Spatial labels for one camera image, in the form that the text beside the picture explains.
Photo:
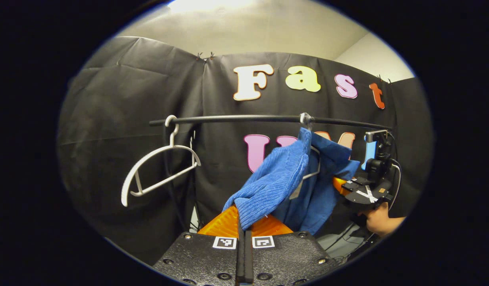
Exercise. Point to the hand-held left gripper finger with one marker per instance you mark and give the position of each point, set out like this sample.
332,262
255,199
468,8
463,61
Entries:
240,254
248,258

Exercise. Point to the white clothes hanger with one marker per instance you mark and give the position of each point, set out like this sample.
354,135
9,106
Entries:
306,119

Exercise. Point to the white empty hanger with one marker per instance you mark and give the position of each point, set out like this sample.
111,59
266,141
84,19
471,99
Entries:
157,153

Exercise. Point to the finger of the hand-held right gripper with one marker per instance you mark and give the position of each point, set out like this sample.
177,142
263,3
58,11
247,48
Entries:
339,184

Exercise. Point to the black backdrop cloth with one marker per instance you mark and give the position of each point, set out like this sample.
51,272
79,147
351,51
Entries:
109,119

